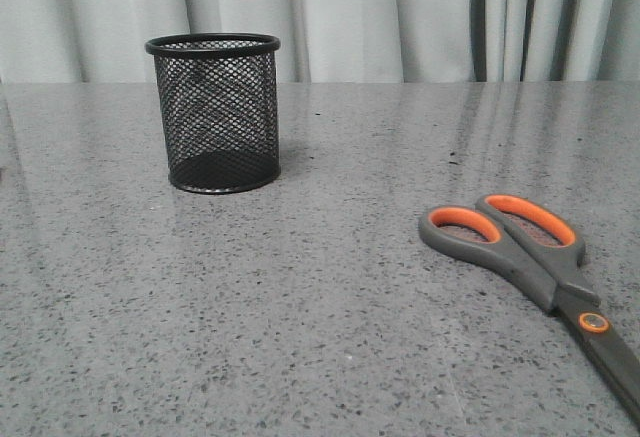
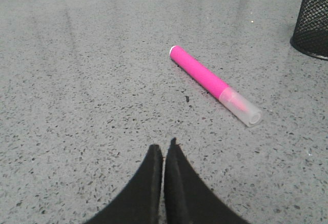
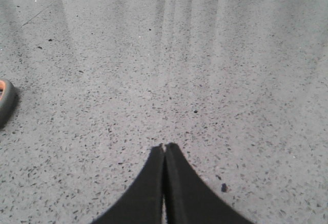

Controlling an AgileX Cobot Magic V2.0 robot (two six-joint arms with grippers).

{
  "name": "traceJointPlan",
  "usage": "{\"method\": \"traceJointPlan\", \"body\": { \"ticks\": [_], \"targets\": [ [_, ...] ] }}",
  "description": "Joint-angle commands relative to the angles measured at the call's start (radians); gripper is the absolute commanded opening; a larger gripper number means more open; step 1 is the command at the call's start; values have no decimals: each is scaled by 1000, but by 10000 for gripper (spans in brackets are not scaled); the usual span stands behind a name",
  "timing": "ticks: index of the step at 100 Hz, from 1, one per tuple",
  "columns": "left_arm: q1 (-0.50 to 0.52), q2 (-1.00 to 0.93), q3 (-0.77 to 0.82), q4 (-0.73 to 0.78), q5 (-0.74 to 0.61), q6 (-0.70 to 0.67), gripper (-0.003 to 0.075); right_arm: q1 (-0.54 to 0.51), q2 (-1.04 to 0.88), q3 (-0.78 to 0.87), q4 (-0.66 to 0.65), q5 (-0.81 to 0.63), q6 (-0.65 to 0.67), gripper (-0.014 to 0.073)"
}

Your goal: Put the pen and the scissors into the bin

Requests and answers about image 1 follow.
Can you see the grey orange handled scissors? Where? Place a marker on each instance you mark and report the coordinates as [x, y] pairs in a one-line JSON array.
[[540, 254]]

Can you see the black mesh pen holder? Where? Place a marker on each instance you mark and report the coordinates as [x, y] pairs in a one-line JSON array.
[[218, 103]]

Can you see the light grey curtain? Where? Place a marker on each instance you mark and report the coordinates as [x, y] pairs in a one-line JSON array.
[[64, 41]]

